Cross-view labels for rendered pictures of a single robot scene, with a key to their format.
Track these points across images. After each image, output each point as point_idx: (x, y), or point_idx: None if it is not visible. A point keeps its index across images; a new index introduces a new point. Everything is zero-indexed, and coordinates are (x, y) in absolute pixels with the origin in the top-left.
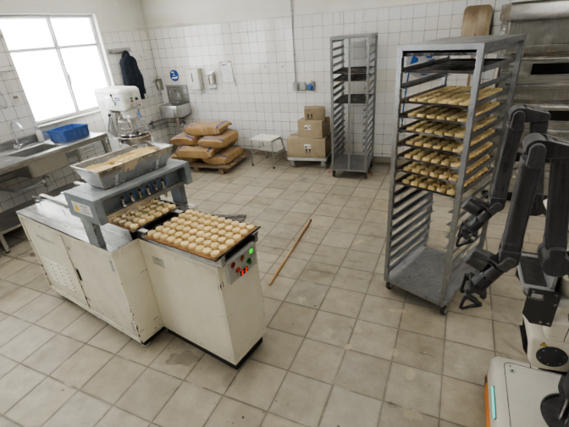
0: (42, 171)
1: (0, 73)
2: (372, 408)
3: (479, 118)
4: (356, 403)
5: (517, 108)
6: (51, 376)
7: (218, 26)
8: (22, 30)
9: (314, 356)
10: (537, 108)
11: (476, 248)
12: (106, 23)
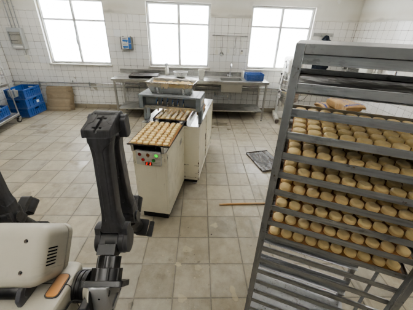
0: (225, 90)
1: (240, 37)
2: (126, 292)
3: (324, 164)
4: (129, 281)
5: (98, 110)
6: (128, 162)
7: (409, 23)
8: (264, 15)
9: (163, 246)
10: (107, 122)
11: (25, 196)
12: (322, 15)
